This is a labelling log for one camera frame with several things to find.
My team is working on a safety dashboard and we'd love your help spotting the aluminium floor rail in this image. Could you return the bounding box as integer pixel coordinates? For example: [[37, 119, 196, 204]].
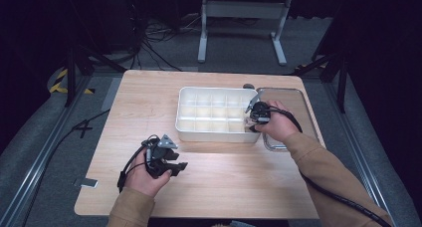
[[0, 75, 93, 227], [322, 82, 398, 227]]

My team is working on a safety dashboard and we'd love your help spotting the black tripod stand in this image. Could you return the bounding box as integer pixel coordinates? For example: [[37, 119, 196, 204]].
[[64, 42, 127, 109], [292, 51, 350, 114]]

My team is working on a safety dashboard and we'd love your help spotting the person's right hand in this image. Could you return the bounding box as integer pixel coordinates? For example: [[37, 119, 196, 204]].
[[254, 100, 302, 143]]

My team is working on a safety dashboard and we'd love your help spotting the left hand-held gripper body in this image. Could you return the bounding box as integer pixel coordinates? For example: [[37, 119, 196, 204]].
[[142, 133, 180, 180]]

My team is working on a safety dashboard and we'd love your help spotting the grey tape piece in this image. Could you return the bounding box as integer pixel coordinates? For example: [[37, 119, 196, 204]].
[[73, 176, 100, 189]]

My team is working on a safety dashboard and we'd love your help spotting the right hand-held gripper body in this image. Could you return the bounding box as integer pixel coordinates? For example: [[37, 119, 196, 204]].
[[244, 93, 272, 125]]

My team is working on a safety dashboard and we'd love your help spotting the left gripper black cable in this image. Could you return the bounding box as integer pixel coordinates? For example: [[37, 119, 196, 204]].
[[116, 135, 157, 194]]

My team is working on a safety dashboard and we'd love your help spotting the person's left hand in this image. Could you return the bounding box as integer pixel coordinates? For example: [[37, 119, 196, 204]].
[[124, 149, 174, 198]]

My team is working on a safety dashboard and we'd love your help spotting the bundle of floor cables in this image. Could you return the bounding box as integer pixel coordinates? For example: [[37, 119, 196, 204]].
[[131, 16, 201, 73]]

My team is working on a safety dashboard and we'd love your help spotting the white metal stand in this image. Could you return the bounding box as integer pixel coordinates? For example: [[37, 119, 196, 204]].
[[197, 0, 293, 67]]

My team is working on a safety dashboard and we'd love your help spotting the black floor cable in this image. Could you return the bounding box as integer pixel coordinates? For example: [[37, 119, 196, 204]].
[[21, 109, 111, 227]]

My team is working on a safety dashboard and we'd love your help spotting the yellow black striped tape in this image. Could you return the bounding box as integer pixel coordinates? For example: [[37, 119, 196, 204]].
[[48, 68, 96, 96]]

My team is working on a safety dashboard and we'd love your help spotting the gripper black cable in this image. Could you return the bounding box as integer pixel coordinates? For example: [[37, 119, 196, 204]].
[[267, 106, 394, 227], [116, 135, 157, 194]]

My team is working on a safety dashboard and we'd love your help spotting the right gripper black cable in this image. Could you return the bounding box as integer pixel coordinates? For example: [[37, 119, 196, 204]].
[[267, 106, 394, 227]]

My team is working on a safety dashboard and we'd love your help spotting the white compartment storage box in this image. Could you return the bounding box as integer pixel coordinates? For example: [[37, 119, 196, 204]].
[[174, 86, 265, 143]]

